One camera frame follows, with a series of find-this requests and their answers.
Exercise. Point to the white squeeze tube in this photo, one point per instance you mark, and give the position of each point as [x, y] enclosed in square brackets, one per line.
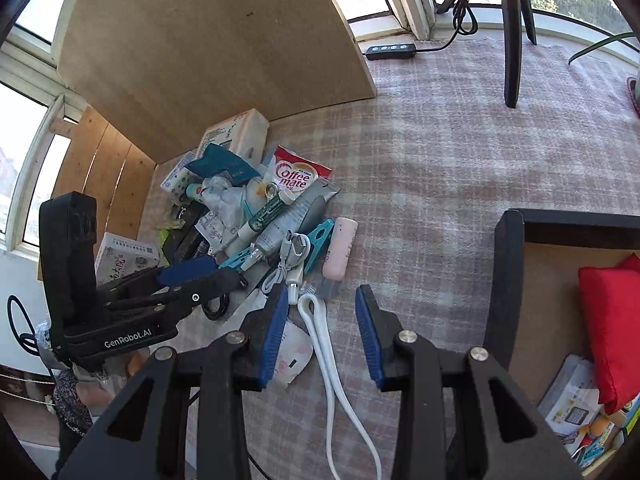
[300, 210]

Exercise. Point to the wooden slat panel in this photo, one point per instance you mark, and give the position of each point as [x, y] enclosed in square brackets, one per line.
[100, 170]

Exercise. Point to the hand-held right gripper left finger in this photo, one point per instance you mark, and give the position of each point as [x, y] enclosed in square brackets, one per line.
[275, 335]

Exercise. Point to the tissue pack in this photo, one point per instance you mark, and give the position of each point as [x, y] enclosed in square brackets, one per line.
[175, 177]

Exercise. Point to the black inline switch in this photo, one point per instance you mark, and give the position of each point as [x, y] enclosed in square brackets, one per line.
[390, 50]

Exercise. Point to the coffee creamer sachet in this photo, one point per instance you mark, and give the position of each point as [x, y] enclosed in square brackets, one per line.
[297, 172]

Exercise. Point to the black framed box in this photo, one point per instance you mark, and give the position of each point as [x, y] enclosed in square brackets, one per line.
[505, 285]

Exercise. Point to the green lip balm stick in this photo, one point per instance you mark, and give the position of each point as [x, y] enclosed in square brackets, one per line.
[265, 215]

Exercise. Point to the person's left hand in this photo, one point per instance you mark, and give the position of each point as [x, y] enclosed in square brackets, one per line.
[97, 395]

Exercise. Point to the red pouch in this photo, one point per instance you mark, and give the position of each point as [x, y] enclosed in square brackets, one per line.
[615, 330]

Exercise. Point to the blue bubble mailer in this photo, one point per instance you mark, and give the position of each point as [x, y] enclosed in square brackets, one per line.
[220, 162]

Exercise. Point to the black packet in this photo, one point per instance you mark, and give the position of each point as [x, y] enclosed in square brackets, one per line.
[182, 237]

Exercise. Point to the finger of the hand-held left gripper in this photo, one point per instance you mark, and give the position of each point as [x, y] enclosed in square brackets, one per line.
[215, 285]
[187, 267]

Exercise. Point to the pink tube grey cap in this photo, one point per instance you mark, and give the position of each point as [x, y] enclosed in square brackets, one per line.
[340, 245]

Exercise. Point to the black tripod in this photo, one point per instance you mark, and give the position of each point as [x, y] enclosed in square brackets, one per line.
[512, 35]

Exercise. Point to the person's left forearm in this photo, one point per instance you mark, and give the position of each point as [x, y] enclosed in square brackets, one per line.
[70, 400]

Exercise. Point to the white paper packet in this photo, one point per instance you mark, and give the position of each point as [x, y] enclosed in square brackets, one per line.
[292, 355]

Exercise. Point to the wooden board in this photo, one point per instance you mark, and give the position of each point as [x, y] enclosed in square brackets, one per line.
[200, 60]

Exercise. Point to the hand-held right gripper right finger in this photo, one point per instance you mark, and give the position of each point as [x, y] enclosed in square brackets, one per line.
[367, 332]

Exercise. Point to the white wipes pack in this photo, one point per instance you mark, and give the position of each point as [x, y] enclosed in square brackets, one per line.
[235, 132]

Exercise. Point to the white plastic bag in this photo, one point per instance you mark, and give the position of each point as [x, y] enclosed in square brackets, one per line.
[225, 200]

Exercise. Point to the white floral card box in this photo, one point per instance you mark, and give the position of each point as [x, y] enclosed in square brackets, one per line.
[125, 255]

